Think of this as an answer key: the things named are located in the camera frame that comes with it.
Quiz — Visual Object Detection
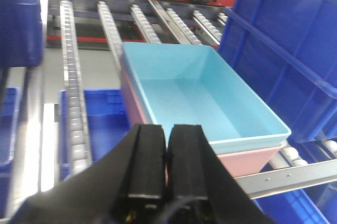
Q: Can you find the dark blue crate far left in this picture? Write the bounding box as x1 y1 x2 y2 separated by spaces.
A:
1 0 43 68

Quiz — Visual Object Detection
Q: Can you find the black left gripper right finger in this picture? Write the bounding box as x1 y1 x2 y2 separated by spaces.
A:
167 125 271 223

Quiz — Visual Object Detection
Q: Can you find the roller rail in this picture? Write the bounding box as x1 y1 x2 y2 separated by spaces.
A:
131 4 161 43
193 10 222 45
60 0 92 176
97 1 123 75
166 8 202 45

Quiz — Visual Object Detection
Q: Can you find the light blue plastic box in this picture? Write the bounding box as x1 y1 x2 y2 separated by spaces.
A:
123 42 291 154

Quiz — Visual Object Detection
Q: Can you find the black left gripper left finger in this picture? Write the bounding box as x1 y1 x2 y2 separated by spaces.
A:
11 124 166 223

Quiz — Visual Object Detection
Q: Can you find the roller rail far left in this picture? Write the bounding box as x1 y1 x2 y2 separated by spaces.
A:
60 0 92 176

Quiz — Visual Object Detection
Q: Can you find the dark blue crate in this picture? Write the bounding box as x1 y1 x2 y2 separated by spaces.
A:
218 0 336 143
1 0 43 68

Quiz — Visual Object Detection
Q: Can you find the dark blue crate lower shelf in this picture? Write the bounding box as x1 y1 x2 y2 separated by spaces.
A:
58 89 131 181

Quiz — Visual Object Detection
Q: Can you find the pink plastic box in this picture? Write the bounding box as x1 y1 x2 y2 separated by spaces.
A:
121 63 285 177

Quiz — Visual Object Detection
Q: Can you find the stainless steel shelf frame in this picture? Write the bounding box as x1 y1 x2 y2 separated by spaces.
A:
0 0 337 201

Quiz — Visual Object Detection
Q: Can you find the dark blue crate far right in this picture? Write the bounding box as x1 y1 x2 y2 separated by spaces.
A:
218 0 336 143

